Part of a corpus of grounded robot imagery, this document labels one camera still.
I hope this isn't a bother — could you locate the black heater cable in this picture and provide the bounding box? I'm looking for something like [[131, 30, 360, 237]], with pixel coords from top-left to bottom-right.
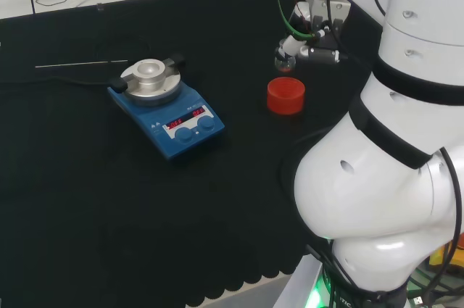
[[0, 76, 114, 88]]

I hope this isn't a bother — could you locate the clear round-bottom flask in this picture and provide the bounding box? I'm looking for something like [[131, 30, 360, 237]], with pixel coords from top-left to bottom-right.
[[273, 46, 297, 74]]

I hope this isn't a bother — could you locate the heater with blue base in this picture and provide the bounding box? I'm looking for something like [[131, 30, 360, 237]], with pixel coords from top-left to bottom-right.
[[107, 53, 226, 162]]

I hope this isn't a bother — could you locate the black bench cloth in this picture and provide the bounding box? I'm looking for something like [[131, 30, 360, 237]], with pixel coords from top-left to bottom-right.
[[0, 0, 384, 308]]

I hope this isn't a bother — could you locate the thin metal probe rod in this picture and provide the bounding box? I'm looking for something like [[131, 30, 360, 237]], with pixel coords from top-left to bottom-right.
[[35, 59, 129, 69]]

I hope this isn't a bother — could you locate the red flask ring stand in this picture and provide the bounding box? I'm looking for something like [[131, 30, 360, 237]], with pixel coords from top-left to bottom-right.
[[266, 77, 306, 116]]

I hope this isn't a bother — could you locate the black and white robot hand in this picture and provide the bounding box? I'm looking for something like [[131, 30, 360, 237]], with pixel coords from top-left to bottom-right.
[[282, 0, 352, 65]]

